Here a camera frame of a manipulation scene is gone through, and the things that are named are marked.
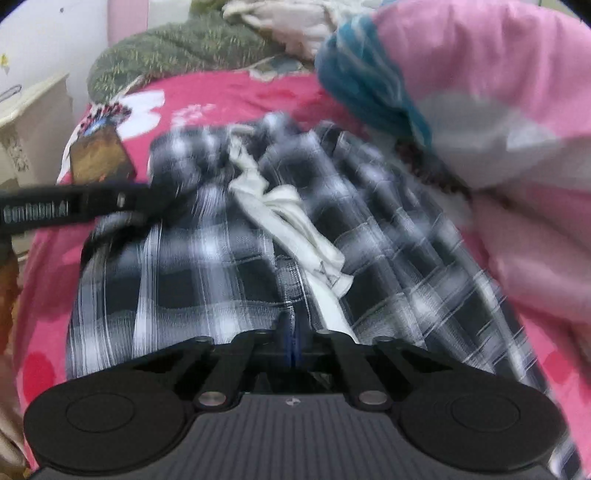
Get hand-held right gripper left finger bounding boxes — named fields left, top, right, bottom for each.
left=131, top=329, right=294, bottom=411

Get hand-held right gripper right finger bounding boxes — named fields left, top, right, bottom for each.
left=295, top=329, right=456, bottom=412

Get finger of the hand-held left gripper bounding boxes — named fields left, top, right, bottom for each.
left=81, top=182, right=154, bottom=219

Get black white plaid pants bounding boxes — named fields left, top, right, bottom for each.
left=65, top=113, right=583, bottom=480

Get cream nightstand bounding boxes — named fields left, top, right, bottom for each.
left=0, top=71, right=77, bottom=259

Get pink floral bed sheet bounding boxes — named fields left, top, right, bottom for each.
left=14, top=69, right=591, bottom=472

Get green speckled blanket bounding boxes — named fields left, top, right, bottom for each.
left=87, top=11, right=287, bottom=104

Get pink white headboard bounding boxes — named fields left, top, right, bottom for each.
left=106, top=0, right=192, bottom=47

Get white fluffy blanket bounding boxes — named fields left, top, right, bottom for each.
left=222, top=0, right=384, bottom=61

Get pink floral quilt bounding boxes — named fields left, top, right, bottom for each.
left=316, top=0, right=591, bottom=333

